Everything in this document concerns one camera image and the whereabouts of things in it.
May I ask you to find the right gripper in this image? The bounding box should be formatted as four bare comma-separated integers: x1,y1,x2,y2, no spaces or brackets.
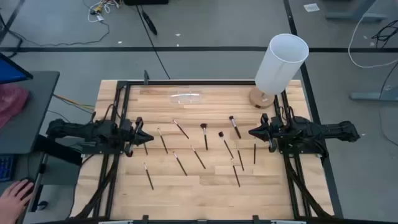
248,113,279,153

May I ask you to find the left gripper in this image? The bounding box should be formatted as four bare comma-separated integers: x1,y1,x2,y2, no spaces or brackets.
119,116,155,157

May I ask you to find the large round head makeup brush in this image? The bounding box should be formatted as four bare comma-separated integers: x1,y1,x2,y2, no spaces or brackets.
228,115,242,140

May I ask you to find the small round head makeup brush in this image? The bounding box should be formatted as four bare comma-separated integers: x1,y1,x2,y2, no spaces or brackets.
218,131,234,159

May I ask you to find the fan head makeup brush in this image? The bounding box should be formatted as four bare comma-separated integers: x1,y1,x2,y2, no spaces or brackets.
200,123,209,151

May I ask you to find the clear acrylic brush organizer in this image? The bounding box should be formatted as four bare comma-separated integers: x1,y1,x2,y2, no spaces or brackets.
169,89,203,105

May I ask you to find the white shade wooden base lamp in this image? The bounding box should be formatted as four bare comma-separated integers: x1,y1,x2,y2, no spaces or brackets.
248,33,310,110

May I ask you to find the black desk crossbar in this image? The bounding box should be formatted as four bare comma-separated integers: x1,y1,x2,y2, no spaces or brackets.
32,135,83,166

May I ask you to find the grey desk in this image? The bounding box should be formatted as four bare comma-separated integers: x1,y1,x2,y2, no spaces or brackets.
0,70,60,156

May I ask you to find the silver desk pole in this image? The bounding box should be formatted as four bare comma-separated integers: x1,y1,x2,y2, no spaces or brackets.
28,154,50,213

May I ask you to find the grey desk foot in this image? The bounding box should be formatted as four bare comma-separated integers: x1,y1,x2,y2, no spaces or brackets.
349,83,398,102
323,0,389,22

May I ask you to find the black box on floor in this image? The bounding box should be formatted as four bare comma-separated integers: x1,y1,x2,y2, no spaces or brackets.
123,0,169,6

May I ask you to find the pink plastic bag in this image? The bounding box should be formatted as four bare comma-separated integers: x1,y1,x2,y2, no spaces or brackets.
0,83,31,129

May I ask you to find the backlit computer keyboard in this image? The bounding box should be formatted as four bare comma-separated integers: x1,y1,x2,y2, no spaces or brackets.
0,155,16,183

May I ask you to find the person's hand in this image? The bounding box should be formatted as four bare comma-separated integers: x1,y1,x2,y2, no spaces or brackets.
0,179,35,224

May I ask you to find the computer monitor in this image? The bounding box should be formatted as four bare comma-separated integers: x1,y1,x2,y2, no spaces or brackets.
0,52,34,85

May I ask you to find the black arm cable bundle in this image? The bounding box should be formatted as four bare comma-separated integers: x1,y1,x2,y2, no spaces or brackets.
74,154,121,218
284,154,332,218

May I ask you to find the black aluminium table frame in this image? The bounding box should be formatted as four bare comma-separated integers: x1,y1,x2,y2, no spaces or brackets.
70,79,335,224

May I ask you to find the long black floor cable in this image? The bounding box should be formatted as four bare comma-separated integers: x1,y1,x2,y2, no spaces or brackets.
135,4,171,80

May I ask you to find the thin dark floor cable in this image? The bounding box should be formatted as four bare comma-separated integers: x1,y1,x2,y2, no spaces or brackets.
6,21,111,47

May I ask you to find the black oblong cable sleeve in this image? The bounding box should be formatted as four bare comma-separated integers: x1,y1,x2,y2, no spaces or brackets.
141,11,158,35

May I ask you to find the white floor cable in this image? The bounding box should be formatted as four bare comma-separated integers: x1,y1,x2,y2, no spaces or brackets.
347,14,398,69

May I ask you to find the white and yellow cable bundle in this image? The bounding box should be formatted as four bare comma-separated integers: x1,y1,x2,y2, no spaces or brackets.
82,0,121,23

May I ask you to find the black floor cable bundle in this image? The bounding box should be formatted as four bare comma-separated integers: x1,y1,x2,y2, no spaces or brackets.
371,19,398,47

